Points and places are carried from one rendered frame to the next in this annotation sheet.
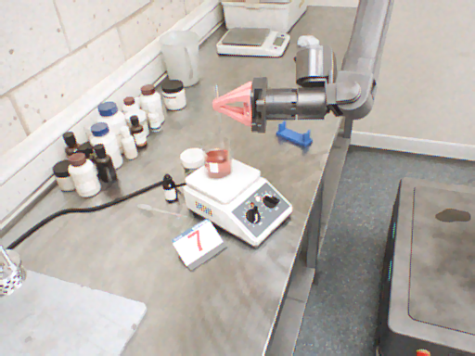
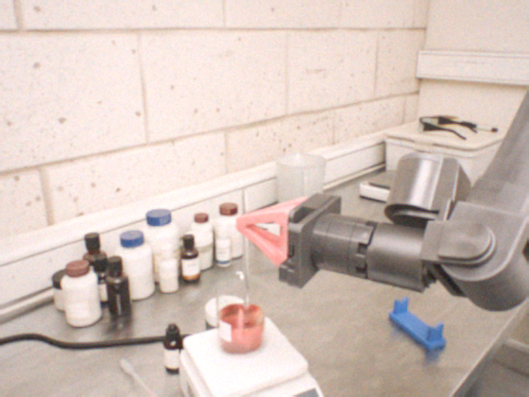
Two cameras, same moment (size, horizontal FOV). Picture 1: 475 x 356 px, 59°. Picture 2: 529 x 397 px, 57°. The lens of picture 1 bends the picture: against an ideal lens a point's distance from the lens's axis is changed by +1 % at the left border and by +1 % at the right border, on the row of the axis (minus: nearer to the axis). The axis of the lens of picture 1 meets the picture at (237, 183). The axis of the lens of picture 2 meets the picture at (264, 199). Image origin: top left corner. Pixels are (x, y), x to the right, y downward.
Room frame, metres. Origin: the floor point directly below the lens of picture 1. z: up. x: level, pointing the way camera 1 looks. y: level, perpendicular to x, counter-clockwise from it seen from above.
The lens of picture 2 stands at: (0.24, -0.16, 1.21)
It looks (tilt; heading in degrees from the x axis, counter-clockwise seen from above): 20 degrees down; 20
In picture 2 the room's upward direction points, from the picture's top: straight up
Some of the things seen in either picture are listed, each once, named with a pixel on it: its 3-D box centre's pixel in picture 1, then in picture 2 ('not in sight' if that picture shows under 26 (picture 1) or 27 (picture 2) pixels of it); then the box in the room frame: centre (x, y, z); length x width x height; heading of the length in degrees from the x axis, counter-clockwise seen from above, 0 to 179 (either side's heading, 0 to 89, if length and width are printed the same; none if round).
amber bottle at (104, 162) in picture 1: (104, 162); (117, 284); (0.83, 0.32, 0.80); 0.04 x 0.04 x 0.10
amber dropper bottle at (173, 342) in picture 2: (169, 185); (173, 344); (0.74, 0.16, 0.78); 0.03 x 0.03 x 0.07
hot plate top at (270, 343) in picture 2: (223, 177); (243, 353); (0.69, 0.03, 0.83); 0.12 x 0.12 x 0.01; 47
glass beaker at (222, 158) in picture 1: (216, 157); (241, 316); (0.71, 0.04, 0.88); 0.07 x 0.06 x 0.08; 25
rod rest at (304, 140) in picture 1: (293, 133); (417, 320); (0.94, -0.16, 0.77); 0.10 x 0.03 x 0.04; 45
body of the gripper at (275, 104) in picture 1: (276, 104); (339, 243); (0.67, -0.08, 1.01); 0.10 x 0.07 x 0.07; 171
